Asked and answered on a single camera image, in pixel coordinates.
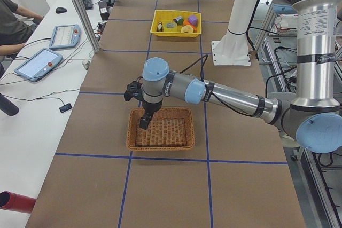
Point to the small panda figurine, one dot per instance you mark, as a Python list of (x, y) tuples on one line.
[(160, 27)]

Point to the black computer mouse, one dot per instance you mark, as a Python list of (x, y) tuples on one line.
[(60, 10)]

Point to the near teach pendant tablet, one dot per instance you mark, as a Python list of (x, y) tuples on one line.
[(40, 64)]

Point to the teach pendant tablet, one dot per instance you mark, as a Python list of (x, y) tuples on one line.
[(40, 64), (65, 37)]

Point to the small black phone device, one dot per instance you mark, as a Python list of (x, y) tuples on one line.
[(65, 108)]

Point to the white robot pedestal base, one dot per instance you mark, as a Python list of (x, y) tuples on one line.
[(232, 49)]

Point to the far teach pendant tablet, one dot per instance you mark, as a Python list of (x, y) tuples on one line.
[(65, 37)]

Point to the red cylinder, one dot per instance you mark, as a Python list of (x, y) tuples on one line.
[(17, 202)]

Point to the yellow woven basket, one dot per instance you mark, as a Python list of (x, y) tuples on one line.
[(166, 16)]

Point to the aluminium frame post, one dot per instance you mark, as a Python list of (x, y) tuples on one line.
[(81, 11)]

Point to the yellow clear tape roll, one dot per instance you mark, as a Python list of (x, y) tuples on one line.
[(170, 27)]

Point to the brown wicker basket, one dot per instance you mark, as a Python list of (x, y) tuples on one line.
[(171, 129)]

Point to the seated person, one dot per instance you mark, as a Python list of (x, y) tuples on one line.
[(15, 33)]

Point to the orange toy carrot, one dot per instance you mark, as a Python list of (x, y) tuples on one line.
[(194, 27)]

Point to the purple foam cube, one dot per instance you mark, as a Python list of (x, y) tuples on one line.
[(193, 20)]

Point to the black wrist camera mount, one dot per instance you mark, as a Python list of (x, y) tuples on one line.
[(134, 90)]

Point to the small cylindrical can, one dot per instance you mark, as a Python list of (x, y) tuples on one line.
[(179, 20)]

